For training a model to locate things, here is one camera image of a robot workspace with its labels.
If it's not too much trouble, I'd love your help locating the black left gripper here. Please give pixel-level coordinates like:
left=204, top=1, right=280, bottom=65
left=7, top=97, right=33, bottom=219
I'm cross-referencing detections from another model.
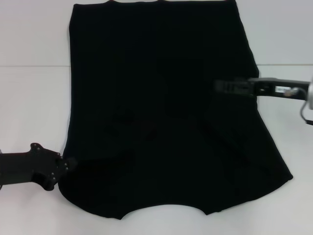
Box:
left=0, top=141, right=78, bottom=191

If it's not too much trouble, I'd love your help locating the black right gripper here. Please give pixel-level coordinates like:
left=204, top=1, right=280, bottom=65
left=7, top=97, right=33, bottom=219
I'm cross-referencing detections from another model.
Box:
left=213, top=76, right=310, bottom=101

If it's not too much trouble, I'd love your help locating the black t-shirt with pink print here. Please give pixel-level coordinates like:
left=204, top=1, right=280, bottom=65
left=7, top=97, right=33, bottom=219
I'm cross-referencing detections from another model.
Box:
left=58, top=0, right=294, bottom=215

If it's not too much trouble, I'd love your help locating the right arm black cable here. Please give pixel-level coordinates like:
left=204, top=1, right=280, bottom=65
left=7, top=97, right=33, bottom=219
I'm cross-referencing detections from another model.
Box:
left=283, top=87, right=313, bottom=124

